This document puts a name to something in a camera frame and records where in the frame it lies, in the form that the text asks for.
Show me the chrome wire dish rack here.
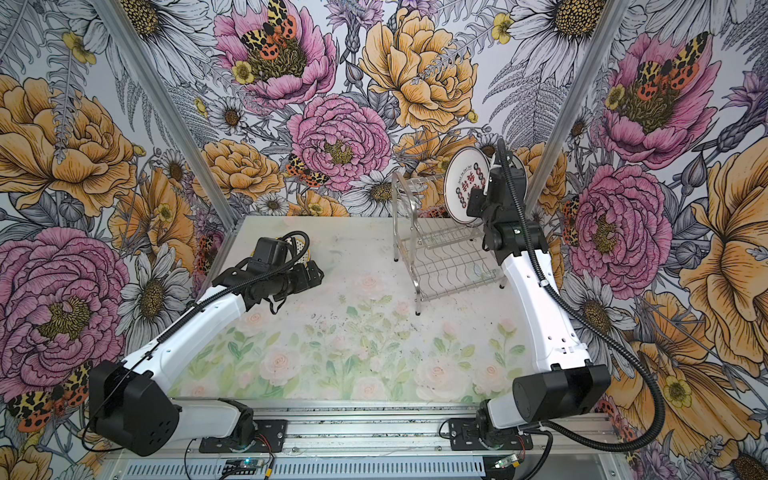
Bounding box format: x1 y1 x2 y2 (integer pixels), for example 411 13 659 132
390 172 507 315

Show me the green rim printed plate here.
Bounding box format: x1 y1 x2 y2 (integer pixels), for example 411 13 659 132
443 147 489 225

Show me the yellow rim dotted plate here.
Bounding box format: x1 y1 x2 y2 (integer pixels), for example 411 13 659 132
285 236 311 266

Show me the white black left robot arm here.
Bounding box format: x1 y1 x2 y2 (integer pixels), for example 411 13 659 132
84 231 324 457

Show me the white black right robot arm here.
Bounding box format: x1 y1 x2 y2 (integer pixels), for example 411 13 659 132
468 145 618 452

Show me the small green circuit board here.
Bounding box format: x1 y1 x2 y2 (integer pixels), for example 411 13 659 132
221 458 263 479

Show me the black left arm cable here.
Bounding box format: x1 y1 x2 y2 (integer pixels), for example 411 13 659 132
80 229 312 454

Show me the right aluminium corner post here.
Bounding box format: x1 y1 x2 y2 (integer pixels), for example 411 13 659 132
525 0 630 214

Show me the aluminium corner post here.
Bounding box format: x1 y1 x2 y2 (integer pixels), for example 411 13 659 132
94 1 238 232
525 0 630 214

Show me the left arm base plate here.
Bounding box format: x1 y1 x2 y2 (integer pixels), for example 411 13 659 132
198 419 288 454

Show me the left aluminium corner post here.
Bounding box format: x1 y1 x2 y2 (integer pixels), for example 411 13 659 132
94 1 238 232

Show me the aluminium mounting rail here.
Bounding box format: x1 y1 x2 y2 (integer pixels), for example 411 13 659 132
98 401 632 479

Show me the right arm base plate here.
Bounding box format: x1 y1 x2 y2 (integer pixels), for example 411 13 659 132
445 417 533 451

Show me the black corrugated right cable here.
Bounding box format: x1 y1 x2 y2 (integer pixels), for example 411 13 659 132
494 139 667 480

